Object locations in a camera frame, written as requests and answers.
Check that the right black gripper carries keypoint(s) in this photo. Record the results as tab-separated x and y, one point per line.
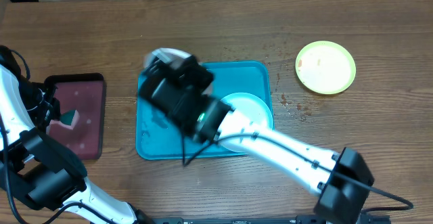
193	65

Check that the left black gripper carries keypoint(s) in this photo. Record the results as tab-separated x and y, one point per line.
53	109

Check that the white plate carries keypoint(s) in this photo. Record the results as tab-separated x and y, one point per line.
169	53

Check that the green and pink sponge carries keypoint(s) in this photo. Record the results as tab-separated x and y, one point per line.
69	119

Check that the yellow-green plate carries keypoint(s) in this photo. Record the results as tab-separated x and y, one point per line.
325	67

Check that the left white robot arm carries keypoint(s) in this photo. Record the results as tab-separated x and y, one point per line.
38	171

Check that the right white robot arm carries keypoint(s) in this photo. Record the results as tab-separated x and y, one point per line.
342	182

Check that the black tray with red liquid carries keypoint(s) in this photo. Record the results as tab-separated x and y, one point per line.
85	93

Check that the teal serving tray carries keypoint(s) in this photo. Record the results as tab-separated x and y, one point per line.
158	139

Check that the light blue plate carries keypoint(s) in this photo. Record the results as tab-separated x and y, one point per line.
253	107

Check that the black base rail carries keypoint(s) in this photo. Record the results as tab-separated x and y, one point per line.
300	219

